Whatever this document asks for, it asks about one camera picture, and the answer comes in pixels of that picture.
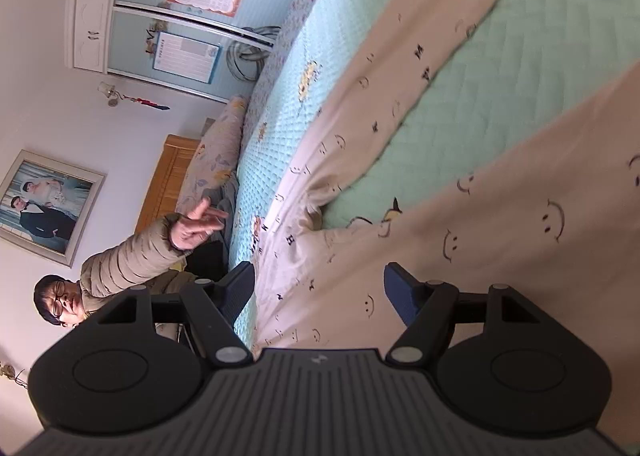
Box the framed wedding photo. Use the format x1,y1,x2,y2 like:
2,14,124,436
0,149,107,268

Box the cream smiley print pants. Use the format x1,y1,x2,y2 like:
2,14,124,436
252,0,640,437

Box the person's body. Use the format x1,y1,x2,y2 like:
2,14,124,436
32,256,201,342

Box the white wardrobe with sliding doors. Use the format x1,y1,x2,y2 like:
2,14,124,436
65,0,321,104

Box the blue bordered poster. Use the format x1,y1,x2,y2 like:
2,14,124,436
151,31,222,84

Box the wooden headboard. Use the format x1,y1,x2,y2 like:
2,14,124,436
135,133,201,237

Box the green bee print bed cover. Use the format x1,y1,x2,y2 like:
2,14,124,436
227,0,640,352

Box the person's left hand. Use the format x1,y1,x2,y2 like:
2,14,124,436
169,196,228,252

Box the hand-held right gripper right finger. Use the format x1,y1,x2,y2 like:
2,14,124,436
384,262,545,370

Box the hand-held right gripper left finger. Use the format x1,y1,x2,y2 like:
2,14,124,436
95,260,257,370

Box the floral pillow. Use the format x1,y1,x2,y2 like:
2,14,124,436
182,95,251,202

